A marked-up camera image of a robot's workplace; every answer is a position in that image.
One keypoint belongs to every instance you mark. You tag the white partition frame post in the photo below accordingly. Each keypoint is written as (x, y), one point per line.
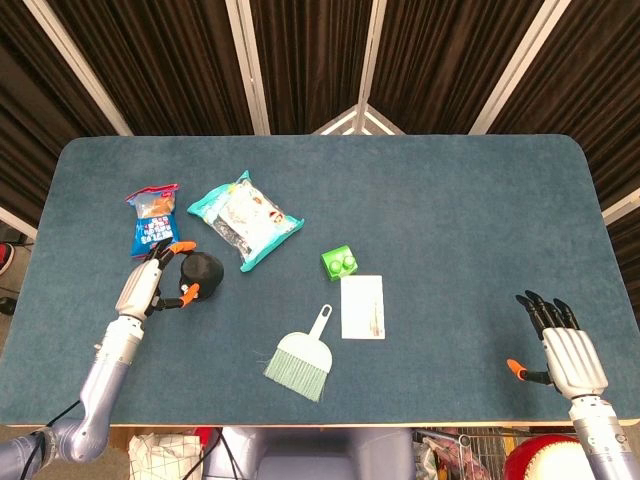
(80, 65)
(371, 60)
(515, 65)
(247, 65)

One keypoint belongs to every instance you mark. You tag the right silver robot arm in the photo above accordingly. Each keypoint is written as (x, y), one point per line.
(600, 435)

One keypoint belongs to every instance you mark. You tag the grey blue robot torso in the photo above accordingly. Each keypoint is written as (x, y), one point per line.
(310, 450)

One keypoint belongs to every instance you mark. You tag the dark brown pleated curtain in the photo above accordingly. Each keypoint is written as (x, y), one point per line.
(310, 50)

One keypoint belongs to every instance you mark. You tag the blue felt table cover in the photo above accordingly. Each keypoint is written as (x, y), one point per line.
(450, 225)

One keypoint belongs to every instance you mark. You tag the white printed card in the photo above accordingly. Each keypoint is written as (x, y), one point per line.
(360, 310)

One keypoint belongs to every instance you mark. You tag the teal white snack bag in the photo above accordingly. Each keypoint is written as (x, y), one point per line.
(250, 220)

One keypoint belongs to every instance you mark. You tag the small black bowl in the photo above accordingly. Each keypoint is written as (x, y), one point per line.
(205, 272)

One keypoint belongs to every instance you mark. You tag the white checked cloth bag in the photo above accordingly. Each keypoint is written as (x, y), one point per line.
(160, 457)

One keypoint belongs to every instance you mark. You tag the brown cardboard box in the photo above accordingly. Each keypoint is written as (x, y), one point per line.
(127, 434)

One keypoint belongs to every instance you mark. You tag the blue red snack bag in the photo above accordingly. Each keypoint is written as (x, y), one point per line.
(155, 225)

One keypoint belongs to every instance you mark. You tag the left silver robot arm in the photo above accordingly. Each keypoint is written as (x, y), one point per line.
(100, 385)

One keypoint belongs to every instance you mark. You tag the mint green hand brush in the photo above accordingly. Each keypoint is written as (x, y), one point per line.
(305, 355)

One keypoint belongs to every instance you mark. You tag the right robot hand orange thumb tip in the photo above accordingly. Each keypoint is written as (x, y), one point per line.
(575, 360)

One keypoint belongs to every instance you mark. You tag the green toy brick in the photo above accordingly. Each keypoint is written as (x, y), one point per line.
(332, 262)

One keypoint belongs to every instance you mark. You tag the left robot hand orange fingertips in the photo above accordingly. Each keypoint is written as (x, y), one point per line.
(137, 290)

